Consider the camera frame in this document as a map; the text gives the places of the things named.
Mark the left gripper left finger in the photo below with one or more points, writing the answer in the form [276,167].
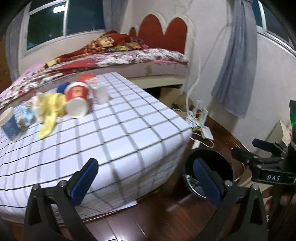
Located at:
[40,222]

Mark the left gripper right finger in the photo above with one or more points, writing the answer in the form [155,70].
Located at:
[239,214]

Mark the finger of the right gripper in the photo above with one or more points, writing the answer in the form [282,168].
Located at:
[269,147]
[245,157]

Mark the light blue cloth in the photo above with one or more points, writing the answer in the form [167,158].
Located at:
[27,115]

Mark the blue patterned paper cup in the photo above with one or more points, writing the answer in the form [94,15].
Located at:
[9,124]

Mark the yellow cloth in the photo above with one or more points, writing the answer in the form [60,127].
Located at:
[55,108]

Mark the red paper cup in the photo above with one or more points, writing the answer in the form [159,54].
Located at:
[77,105]

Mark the white pink milk carton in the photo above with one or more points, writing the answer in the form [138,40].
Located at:
[98,90]

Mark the red plastic bag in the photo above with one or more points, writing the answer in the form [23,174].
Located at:
[84,77]

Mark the clear plastic bag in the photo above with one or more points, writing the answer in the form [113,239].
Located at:
[39,104]

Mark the black trash bin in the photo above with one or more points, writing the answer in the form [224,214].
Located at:
[205,171]

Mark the person's right hand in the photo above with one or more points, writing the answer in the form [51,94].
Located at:
[273,192]

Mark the white appliance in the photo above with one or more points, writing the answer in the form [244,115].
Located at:
[279,134]

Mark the grey curtain right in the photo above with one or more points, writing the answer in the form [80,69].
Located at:
[234,85]

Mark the grey curtain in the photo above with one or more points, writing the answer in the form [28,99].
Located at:
[12,45]
[113,13]
[234,85]

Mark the cardboard box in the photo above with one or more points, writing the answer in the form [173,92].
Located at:
[173,97]

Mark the white grid tablecloth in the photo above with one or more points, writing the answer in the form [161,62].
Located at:
[136,139]

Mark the right window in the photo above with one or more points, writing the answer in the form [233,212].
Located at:
[269,25]

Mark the window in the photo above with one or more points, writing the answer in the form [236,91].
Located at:
[47,22]
[269,25]

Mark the bed with floral sheet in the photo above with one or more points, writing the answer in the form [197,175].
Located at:
[46,75]

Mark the pink blanket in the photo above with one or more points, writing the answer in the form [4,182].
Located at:
[28,73]

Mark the red scalloped headboard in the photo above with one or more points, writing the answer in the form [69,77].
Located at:
[172,38]

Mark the grey curtain left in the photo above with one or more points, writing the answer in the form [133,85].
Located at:
[12,45]

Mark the red patterned blanket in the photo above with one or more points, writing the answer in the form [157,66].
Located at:
[111,41]

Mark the back window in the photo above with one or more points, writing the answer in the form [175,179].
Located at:
[47,22]

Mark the grey curtain middle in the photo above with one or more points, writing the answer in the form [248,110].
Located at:
[113,13]

